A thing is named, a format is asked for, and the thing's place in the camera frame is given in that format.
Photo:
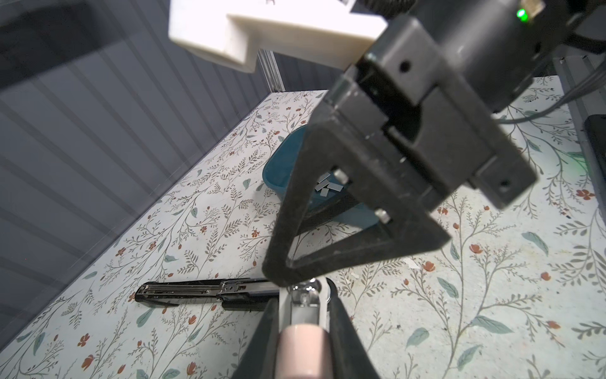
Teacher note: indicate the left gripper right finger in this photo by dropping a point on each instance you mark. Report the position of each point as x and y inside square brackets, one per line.
[349, 358]

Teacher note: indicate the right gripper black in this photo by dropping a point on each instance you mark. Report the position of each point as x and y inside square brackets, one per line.
[406, 130]

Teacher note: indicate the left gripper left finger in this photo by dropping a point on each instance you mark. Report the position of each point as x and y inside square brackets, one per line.
[259, 359]

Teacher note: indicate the black stapler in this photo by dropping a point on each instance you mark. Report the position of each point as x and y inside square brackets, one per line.
[248, 294]

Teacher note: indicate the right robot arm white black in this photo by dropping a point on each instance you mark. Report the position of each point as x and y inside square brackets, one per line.
[497, 46]

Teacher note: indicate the staple strips in tray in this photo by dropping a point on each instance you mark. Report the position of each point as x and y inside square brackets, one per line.
[327, 185]

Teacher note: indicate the floral patterned table mat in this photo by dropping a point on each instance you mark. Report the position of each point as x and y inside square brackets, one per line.
[518, 293]

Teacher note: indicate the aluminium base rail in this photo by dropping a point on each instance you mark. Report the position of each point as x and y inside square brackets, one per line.
[578, 75]

